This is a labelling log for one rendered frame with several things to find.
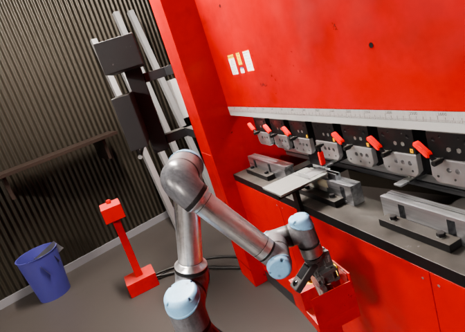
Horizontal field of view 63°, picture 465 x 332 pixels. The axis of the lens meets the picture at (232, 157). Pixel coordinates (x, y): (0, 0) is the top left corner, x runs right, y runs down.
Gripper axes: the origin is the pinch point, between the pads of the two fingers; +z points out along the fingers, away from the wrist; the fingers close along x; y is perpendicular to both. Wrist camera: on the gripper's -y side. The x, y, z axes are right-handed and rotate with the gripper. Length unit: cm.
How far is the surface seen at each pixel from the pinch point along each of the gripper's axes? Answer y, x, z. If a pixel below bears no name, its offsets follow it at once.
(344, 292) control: 6.1, -4.9, -4.3
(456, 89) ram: 46, -29, -62
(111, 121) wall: -52, 341, -66
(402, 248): 28.9, -10.0, -11.7
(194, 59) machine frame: 19, 136, -94
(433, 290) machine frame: 29.0, -20.0, -0.3
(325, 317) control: -3.4, -4.9, 0.8
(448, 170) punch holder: 44, -22, -37
